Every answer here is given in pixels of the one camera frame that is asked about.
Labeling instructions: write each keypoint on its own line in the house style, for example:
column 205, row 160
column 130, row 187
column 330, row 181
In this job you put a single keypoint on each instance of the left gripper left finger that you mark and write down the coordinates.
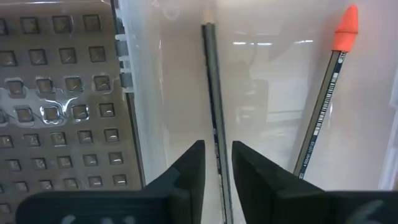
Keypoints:
column 174, row 199

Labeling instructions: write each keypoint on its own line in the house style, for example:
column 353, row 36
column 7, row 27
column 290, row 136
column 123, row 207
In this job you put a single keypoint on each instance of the dark grey pencil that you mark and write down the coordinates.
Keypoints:
column 216, row 102

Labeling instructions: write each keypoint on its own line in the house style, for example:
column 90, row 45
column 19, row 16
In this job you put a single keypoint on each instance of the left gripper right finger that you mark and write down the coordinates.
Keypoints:
column 264, row 193

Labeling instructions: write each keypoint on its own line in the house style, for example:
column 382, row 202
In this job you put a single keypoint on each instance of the grey pencil orange eraser cap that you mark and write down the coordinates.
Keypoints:
column 323, row 105

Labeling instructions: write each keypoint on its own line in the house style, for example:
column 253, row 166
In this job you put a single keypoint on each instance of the clear plastic pencil box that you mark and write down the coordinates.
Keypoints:
column 174, row 93

